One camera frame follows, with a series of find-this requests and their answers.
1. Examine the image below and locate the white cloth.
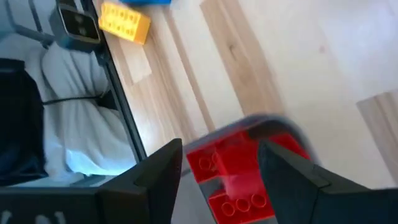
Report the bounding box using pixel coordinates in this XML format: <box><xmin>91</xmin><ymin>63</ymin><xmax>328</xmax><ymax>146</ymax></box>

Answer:
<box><xmin>0</xmin><ymin>30</ymin><xmax>137</xmax><ymax>184</ymax></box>

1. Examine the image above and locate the grey camera mount bar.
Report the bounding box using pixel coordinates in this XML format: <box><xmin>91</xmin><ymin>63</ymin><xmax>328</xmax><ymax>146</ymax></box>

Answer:
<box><xmin>6</xmin><ymin>0</ymin><xmax>55</xmax><ymax>47</ymax></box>

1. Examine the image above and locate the blue toy building block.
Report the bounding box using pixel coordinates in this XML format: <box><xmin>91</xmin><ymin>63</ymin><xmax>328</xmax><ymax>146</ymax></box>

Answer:
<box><xmin>119</xmin><ymin>0</ymin><xmax>172</xmax><ymax>6</ymax></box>

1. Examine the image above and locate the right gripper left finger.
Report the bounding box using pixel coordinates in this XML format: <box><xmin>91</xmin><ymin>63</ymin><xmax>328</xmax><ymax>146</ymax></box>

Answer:
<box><xmin>0</xmin><ymin>138</ymin><xmax>183</xmax><ymax>224</ymax></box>

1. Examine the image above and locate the yellow toy building block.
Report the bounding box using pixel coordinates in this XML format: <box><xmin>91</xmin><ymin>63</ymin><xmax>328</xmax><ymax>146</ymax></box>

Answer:
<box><xmin>98</xmin><ymin>1</ymin><xmax>152</xmax><ymax>45</ymax></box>

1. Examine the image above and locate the grey depth camera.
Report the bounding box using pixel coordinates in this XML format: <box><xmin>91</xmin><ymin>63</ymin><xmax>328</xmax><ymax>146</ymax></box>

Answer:
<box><xmin>49</xmin><ymin>0</ymin><xmax>102</xmax><ymax>52</ymax></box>

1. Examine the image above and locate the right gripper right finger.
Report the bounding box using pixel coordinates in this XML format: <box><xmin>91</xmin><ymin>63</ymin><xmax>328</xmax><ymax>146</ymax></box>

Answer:
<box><xmin>257</xmin><ymin>140</ymin><xmax>398</xmax><ymax>224</ymax></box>

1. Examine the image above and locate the red toy building block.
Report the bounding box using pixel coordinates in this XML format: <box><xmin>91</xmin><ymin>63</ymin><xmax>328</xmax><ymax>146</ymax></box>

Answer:
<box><xmin>207</xmin><ymin>186</ymin><xmax>276</xmax><ymax>224</ymax></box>
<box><xmin>214</xmin><ymin>130</ymin><xmax>265</xmax><ymax>200</ymax></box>
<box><xmin>185</xmin><ymin>132</ymin><xmax>312</xmax><ymax>184</ymax></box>

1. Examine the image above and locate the black fabric bag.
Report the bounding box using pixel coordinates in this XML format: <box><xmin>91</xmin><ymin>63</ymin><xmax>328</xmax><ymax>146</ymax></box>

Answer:
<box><xmin>0</xmin><ymin>58</ymin><xmax>49</xmax><ymax>187</ymax></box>

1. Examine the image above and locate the grey plastic tray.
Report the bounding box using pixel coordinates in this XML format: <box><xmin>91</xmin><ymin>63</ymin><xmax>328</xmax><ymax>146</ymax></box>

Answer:
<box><xmin>183</xmin><ymin>114</ymin><xmax>321</xmax><ymax>224</ymax></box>

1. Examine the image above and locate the thin black cable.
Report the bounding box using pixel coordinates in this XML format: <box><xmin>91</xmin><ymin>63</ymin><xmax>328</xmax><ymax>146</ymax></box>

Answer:
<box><xmin>42</xmin><ymin>93</ymin><xmax>119</xmax><ymax>108</ymax></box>

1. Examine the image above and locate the black aluminium table frame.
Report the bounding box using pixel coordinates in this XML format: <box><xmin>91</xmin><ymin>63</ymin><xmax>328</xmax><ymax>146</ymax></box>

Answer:
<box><xmin>82</xmin><ymin>0</ymin><xmax>149</xmax><ymax>187</ymax></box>

